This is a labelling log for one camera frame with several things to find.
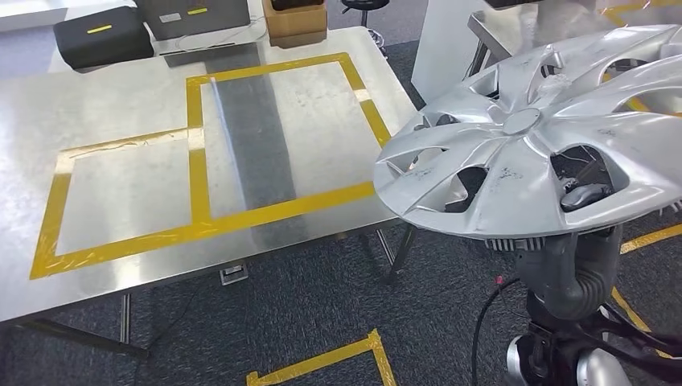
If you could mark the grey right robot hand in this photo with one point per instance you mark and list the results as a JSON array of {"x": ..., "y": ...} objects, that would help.
[{"x": 565, "y": 255}]

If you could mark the silver wheel cover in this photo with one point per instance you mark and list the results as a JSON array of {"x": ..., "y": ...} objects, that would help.
[{"x": 511, "y": 181}]

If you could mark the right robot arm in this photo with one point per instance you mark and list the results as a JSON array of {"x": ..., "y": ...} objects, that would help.
[{"x": 586, "y": 298}]

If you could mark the steel workbench table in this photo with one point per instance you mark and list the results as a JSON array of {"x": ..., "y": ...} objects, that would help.
[
  {"x": 506, "y": 26},
  {"x": 106, "y": 106}
]

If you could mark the yellow floor tape outline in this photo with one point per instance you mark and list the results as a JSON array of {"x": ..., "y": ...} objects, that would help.
[{"x": 650, "y": 237}]

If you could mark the white partition panel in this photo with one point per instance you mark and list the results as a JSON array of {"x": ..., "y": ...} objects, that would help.
[{"x": 442, "y": 42}]

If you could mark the yellow floor tape corner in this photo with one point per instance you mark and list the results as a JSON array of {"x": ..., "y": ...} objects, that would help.
[{"x": 319, "y": 359}]

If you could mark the black round stool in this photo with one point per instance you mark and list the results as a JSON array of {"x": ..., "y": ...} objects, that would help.
[{"x": 365, "y": 4}]

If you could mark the grey floor socket box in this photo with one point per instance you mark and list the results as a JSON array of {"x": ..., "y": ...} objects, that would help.
[{"x": 234, "y": 274}]

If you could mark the cardboard box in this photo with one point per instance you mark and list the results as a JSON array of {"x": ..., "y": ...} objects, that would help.
[{"x": 293, "y": 26}]

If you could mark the black tray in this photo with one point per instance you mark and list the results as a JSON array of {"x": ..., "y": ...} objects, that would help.
[{"x": 298, "y": 4}]

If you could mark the grey case yellow label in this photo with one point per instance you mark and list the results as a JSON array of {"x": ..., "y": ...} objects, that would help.
[{"x": 213, "y": 24}]

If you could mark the black case yellow label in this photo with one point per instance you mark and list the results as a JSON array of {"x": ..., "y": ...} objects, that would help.
[{"x": 101, "y": 45}]

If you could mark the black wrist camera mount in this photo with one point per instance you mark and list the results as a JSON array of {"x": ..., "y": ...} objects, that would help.
[{"x": 639, "y": 333}]

